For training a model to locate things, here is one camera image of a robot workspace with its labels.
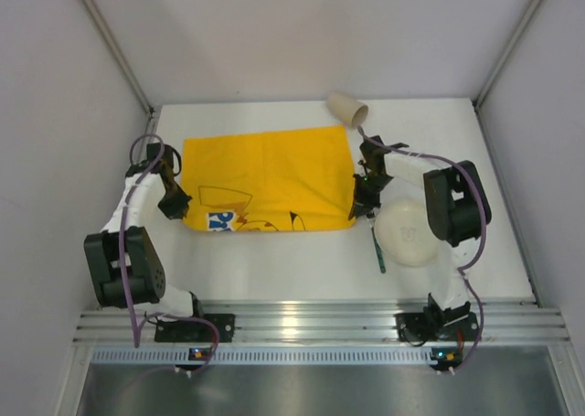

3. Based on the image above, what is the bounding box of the yellow printed cloth placemat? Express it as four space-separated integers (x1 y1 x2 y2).
181 126 355 233

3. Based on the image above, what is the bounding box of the beige paper cup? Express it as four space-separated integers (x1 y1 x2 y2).
325 91 369 129

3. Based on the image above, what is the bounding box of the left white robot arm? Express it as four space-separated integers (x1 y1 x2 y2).
83 143 203 317

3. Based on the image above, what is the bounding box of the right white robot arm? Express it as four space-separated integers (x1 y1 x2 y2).
348 136 492 309

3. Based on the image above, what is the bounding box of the cream round plate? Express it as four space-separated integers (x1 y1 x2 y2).
374 198 439 267

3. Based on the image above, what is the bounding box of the fork with green handle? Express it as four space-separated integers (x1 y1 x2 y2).
367 211 387 274

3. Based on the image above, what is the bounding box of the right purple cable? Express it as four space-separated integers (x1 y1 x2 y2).
356 123 488 374

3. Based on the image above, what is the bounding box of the purple cable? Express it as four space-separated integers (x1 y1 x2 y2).
116 133 221 372
356 123 488 374

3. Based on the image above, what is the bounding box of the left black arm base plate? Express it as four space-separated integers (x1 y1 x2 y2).
150 314 236 343

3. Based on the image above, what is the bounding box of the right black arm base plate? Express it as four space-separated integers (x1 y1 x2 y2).
395 313 479 347

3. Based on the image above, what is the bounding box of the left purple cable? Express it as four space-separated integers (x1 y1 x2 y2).
116 133 221 372

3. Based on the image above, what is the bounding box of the perforated metal cable strip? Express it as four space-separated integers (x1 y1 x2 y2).
90 346 554 366

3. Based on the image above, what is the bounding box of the aluminium front rail frame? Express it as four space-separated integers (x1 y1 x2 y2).
72 300 570 344

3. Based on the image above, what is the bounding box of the left aluminium corner post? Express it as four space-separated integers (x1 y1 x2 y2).
79 0 154 116

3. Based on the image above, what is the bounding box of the aluminium corner post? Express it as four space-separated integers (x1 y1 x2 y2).
79 0 154 116
472 0 546 113

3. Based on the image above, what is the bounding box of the right aluminium corner post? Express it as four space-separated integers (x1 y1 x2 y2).
472 0 546 113

